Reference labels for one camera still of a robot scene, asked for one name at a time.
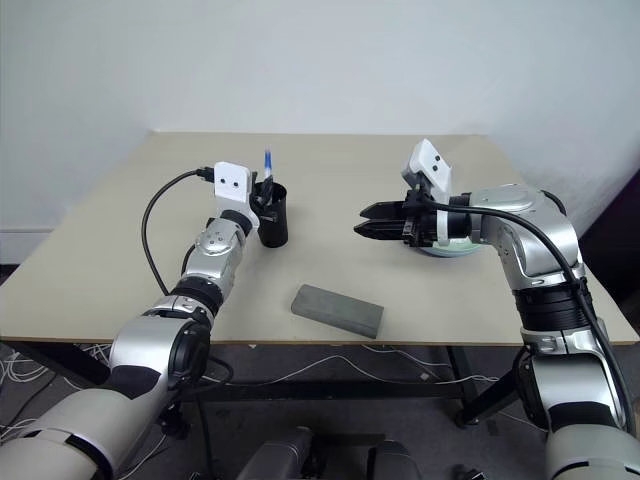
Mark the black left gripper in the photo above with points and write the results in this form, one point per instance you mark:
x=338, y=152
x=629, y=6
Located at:
x=264, y=212

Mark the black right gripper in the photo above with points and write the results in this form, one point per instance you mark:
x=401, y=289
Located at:
x=420, y=225

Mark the white marker with blue cap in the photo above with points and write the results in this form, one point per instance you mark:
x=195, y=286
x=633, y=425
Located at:
x=268, y=160

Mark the light blue plate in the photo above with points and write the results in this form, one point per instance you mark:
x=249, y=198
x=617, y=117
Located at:
x=442, y=254

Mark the light green plate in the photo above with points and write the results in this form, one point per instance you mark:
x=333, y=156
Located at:
x=460, y=245

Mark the grey glasses case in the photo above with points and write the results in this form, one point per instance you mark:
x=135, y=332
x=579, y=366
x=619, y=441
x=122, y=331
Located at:
x=337, y=310

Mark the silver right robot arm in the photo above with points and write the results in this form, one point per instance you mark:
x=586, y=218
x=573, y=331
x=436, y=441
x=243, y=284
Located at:
x=545, y=240

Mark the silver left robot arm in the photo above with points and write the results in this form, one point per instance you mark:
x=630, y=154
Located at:
x=150, y=340

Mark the black plastic cup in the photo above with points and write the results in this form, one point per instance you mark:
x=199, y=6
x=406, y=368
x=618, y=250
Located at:
x=280, y=220

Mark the black rounded robot part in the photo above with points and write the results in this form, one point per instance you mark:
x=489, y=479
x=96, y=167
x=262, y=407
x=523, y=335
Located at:
x=395, y=462

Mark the grey rounded robot part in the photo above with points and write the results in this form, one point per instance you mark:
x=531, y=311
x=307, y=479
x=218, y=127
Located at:
x=280, y=455

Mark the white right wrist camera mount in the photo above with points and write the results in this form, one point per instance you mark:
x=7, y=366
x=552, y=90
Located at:
x=430, y=160

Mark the black metal table frame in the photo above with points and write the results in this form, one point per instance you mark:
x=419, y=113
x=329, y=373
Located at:
x=350, y=391

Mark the dark panel by wall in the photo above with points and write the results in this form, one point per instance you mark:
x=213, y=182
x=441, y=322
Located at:
x=615, y=240

